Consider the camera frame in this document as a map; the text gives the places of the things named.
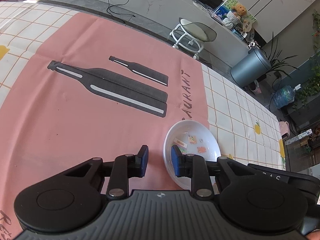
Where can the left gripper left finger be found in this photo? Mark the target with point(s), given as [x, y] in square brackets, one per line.
[94, 171]

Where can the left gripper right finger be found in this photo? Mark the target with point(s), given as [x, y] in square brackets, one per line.
[224, 170]

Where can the small white sticker plate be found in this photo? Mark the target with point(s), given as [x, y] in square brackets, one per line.
[191, 137]

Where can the pink small heater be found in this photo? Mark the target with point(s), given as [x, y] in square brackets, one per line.
[284, 129]

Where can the blue water jug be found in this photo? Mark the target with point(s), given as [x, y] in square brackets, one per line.
[285, 96]

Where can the pink checkered tablecloth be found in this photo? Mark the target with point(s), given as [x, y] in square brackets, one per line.
[51, 122]

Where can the grey metal trash can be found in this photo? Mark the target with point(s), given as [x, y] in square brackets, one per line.
[251, 67]

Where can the green leafy floor plant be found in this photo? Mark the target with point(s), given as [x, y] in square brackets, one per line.
[277, 64]

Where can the white rolling stool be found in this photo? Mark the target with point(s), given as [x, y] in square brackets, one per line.
[192, 36]

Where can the teddy bear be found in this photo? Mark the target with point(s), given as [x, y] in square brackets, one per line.
[233, 17]

